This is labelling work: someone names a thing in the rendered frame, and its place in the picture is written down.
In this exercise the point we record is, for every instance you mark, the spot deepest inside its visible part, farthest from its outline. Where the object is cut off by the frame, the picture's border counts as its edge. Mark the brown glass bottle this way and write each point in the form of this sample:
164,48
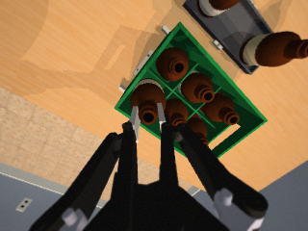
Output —
197,88
199,127
221,108
172,64
146,94
274,49
176,110
211,8

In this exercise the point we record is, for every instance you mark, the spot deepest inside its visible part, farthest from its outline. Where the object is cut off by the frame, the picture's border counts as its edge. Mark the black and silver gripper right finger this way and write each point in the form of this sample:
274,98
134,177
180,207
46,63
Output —
238,206

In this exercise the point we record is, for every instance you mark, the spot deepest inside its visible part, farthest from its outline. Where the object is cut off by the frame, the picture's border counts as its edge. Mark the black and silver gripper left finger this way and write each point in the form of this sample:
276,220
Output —
73,210

